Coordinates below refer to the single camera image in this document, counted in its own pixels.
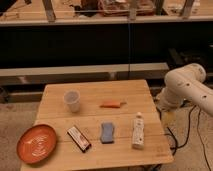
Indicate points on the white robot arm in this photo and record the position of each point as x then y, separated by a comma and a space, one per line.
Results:
186, 83

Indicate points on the orange carrot toy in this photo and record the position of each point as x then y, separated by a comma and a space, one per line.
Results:
112, 104

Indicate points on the metal shelf rack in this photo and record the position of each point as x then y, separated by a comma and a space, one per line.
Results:
47, 41

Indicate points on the orange ceramic bowl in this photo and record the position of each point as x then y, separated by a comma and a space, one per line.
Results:
36, 144

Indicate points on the red chocolate bar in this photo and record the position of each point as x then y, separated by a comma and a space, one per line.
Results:
81, 141

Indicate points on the wooden table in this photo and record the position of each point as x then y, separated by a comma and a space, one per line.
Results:
68, 156

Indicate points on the blue sponge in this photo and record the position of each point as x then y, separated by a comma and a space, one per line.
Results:
107, 133

